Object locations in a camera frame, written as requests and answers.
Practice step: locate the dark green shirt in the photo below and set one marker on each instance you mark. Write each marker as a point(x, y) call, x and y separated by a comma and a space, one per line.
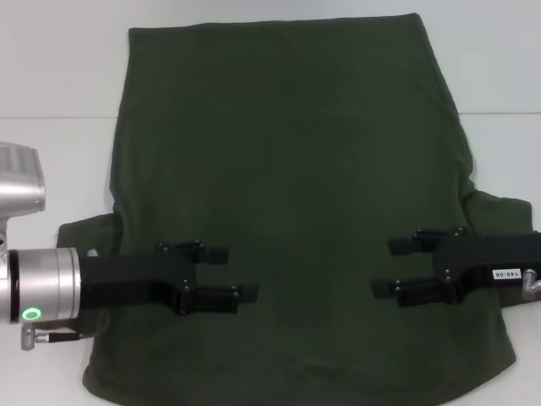
point(296, 169)

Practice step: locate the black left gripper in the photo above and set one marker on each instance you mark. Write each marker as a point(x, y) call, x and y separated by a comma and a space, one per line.
point(127, 275)

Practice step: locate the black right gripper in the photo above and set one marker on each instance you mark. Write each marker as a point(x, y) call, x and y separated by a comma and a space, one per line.
point(486, 266)

